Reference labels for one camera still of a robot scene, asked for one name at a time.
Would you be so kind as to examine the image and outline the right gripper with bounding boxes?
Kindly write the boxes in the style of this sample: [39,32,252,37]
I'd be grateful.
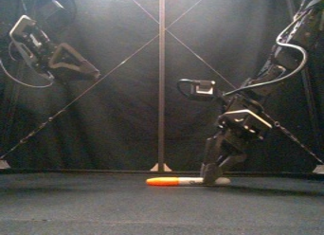
[199,96,276,186]

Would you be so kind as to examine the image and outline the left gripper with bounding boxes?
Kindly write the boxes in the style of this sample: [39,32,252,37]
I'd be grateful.
[8,14,103,82]

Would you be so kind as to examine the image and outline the grey marker pen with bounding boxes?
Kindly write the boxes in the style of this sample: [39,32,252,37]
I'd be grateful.
[146,176,234,187]

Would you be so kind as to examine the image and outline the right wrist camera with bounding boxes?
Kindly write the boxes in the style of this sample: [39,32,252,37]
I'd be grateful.
[176,78,219,101]

